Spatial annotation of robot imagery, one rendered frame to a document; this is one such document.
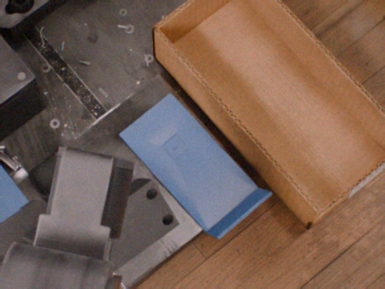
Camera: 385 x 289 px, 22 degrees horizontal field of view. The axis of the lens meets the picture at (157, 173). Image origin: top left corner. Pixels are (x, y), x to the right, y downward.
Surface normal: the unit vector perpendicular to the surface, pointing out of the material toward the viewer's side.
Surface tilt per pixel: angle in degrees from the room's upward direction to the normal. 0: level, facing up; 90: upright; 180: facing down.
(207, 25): 0
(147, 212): 28
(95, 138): 0
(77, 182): 15
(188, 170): 0
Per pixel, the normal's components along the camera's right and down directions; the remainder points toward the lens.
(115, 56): -0.02, -0.29
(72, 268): 0.08, -0.72
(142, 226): 0.33, 0.04
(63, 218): -0.07, -0.04
